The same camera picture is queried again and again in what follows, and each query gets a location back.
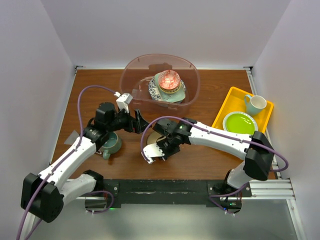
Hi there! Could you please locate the brown beige bowl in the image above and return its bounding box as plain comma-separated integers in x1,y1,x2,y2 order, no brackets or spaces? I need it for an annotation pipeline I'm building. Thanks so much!
146,131,166,145

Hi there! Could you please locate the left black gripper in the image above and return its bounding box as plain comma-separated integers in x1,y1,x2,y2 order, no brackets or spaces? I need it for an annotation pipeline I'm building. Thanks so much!
106,106,151,134

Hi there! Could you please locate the mint green rectangular dish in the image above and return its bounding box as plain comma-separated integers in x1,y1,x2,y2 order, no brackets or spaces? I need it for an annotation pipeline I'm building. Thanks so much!
154,73,186,103

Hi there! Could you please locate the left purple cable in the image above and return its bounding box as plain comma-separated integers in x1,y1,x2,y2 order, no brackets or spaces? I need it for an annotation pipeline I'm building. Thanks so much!
15,85,120,240

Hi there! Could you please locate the red patterned bowl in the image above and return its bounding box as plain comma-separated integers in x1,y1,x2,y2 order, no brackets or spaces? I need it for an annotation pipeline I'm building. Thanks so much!
158,70,181,89

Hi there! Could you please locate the pink translucent plastic bin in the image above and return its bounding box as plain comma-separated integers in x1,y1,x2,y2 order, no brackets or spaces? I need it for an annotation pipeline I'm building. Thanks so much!
119,53,201,116

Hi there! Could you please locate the teal ceramic cup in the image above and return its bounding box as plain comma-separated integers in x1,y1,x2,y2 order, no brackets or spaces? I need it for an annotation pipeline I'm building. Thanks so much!
99,132,122,160

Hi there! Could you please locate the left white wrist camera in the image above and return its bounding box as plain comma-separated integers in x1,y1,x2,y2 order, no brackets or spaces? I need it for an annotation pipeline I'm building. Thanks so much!
113,91,133,114

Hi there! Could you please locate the aluminium frame rail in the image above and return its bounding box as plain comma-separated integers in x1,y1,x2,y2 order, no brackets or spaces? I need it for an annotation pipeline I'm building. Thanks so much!
249,178,307,240

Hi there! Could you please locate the blue floral plate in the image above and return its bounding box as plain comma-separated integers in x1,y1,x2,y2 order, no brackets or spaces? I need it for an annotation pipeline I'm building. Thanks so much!
148,77,186,102

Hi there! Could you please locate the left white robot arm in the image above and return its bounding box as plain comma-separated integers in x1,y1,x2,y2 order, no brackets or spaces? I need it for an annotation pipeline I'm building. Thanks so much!
20,102,149,223

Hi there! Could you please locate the light blue mug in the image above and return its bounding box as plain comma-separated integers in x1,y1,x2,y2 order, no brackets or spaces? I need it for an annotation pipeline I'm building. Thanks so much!
244,94,267,116

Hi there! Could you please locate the purple cable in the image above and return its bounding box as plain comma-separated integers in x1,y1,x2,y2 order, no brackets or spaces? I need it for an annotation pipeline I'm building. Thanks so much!
15,85,120,240
140,116,289,172

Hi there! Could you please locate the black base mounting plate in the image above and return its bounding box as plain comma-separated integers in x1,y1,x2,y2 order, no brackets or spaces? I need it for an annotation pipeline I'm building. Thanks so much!
84,179,252,213

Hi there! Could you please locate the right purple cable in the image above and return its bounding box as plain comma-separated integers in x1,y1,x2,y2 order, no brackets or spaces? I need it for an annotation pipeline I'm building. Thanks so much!
140,116,289,172

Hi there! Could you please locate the green plate white rim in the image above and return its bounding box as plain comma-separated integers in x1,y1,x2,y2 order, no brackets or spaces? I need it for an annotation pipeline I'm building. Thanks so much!
222,111,258,135

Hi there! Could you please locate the yellow flower patterned bowl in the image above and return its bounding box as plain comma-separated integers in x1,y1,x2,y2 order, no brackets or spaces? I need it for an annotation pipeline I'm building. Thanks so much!
158,86,181,95

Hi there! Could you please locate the yellow plastic tray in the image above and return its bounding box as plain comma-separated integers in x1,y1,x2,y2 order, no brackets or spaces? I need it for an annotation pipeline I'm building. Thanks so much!
212,86,274,133

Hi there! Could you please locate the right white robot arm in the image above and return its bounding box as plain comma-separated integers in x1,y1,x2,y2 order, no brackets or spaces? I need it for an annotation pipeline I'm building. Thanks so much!
143,118,274,197

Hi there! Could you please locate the white cream bowl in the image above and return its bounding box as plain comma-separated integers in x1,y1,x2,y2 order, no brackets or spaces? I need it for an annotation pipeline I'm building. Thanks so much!
160,85,181,94

